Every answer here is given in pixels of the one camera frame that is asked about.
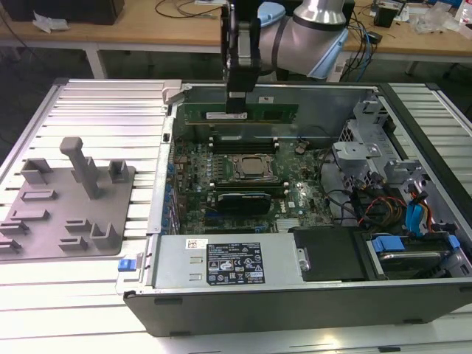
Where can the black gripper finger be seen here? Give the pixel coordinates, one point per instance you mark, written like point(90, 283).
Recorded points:
point(236, 107)

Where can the green RAM stick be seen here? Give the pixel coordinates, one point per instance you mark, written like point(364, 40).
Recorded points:
point(273, 112)

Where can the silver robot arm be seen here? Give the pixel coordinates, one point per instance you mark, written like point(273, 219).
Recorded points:
point(306, 40)

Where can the black RAM slot bank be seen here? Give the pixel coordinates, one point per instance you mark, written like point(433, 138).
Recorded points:
point(250, 186)
point(243, 144)

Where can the silver CPU in socket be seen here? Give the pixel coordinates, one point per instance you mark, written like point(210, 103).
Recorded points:
point(254, 166)

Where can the white case latch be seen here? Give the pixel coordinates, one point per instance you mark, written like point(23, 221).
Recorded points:
point(170, 92)

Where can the round coin battery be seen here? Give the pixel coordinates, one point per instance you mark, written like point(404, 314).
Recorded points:
point(300, 147)

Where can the black graphics card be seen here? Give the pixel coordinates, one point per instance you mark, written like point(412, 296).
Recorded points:
point(243, 202)

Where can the green motherboard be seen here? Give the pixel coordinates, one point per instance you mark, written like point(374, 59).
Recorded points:
point(295, 191)

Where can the silver metal drive cage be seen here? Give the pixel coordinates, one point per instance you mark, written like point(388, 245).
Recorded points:
point(354, 155)

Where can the silver chipset heatsink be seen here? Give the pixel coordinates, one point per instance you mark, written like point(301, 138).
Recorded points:
point(288, 225)

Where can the wooden desk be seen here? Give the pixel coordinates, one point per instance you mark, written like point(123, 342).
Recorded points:
point(110, 35)

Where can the small black box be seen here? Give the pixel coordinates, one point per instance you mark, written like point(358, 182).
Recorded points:
point(375, 37)

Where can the grey power supply unit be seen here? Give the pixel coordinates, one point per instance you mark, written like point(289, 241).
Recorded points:
point(177, 258)

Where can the black plastic shroud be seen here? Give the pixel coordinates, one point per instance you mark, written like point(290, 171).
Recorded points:
point(328, 254)

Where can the grey parts rack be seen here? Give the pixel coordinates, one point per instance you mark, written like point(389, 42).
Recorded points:
point(73, 206)

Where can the black box on desk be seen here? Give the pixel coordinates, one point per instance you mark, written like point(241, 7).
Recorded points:
point(62, 11)

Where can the blue case latch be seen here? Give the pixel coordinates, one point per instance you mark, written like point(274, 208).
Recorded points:
point(126, 266)

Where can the crumpled white paper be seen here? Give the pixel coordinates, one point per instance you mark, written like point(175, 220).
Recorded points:
point(48, 23)

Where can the clear plastic bags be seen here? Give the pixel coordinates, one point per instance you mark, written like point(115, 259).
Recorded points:
point(435, 20)

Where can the black open PC case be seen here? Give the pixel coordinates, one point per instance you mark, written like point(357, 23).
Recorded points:
point(295, 309)

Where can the hard disk in blue carrier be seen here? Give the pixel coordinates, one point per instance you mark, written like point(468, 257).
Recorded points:
point(409, 254)

